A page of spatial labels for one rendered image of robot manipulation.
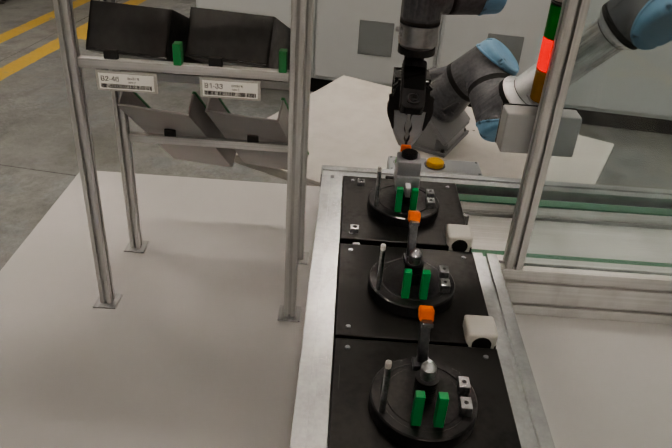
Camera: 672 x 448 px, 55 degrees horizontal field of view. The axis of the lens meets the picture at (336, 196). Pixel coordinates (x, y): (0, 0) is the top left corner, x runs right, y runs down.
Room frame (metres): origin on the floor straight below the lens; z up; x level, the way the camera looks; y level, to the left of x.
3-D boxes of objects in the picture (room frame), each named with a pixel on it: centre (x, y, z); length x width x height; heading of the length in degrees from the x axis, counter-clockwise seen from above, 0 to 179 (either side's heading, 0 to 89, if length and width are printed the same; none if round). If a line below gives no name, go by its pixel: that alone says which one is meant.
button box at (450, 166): (1.32, -0.22, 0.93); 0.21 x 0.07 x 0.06; 90
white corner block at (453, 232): (1.00, -0.23, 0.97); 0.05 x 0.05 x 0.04; 0
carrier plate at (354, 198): (1.10, -0.13, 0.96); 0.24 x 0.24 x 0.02; 0
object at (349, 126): (1.63, -0.23, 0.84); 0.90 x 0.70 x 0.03; 62
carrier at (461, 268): (0.84, -0.13, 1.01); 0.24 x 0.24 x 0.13; 0
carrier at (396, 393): (0.60, -0.13, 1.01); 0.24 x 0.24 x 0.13; 0
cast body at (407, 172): (1.09, -0.13, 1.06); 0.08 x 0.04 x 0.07; 0
